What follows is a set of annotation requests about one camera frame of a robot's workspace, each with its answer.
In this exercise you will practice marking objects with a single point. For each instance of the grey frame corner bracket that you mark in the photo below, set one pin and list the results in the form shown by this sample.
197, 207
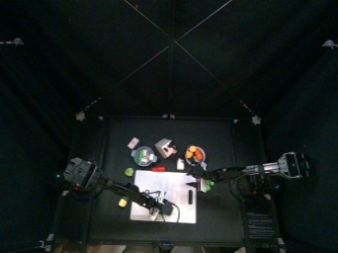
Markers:
256, 120
329, 43
81, 116
168, 116
18, 42

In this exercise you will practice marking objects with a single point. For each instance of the small pink box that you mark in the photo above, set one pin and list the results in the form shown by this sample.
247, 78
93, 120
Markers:
134, 143

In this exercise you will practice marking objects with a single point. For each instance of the white label sticker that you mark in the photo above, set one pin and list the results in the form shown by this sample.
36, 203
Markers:
260, 227

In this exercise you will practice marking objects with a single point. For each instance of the bowl with orange fruits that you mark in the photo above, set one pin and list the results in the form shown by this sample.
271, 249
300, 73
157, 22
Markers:
196, 153

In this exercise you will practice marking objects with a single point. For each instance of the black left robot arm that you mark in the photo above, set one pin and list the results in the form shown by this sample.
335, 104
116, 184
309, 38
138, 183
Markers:
94, 178

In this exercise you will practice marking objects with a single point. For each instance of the yellow toy starfruit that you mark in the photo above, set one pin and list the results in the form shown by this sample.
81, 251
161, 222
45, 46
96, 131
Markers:
124, 202

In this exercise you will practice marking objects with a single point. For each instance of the white grey toy block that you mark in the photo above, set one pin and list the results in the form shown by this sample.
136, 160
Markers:
205, 186

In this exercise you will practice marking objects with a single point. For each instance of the small red toy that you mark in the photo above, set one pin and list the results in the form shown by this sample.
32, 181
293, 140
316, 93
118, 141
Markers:
160, 169

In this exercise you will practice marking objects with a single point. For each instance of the grey bowl with green food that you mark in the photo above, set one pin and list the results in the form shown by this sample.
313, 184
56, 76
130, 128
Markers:
144, 156

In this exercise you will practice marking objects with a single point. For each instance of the white cutting board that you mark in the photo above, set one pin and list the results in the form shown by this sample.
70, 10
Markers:
164, 184

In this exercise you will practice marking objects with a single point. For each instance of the grey white toy box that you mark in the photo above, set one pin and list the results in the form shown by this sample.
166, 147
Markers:
165, 147

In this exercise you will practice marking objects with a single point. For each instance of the green toy lime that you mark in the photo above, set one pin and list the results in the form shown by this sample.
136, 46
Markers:
129, 171

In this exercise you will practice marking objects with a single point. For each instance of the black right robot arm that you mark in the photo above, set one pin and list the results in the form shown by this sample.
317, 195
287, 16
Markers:
273, 168

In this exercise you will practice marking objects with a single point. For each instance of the small white toy carton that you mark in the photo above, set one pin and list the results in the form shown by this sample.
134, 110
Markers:
180, 164

